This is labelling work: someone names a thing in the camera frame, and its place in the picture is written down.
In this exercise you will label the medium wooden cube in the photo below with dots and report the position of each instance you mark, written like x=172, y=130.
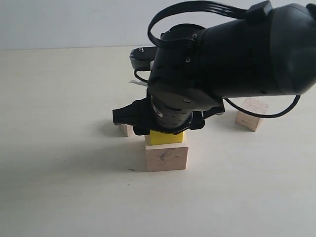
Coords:
x=255, y=106

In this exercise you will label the small wooden cube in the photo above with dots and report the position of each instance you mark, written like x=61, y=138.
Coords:
x=126, y=129

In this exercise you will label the white paper label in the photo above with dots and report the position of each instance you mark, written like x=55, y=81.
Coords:
x=141, y=83

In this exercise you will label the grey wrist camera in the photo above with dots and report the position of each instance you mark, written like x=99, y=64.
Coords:
x=141, y=57

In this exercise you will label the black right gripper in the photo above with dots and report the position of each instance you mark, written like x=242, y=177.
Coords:
x=152, y=114

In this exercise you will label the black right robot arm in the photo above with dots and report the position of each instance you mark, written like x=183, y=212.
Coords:
x=261, y=51

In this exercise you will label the large wooden cube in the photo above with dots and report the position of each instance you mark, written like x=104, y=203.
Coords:
x=166, y=157

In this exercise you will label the yellow cube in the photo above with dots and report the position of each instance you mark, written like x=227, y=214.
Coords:
x=158, y=138

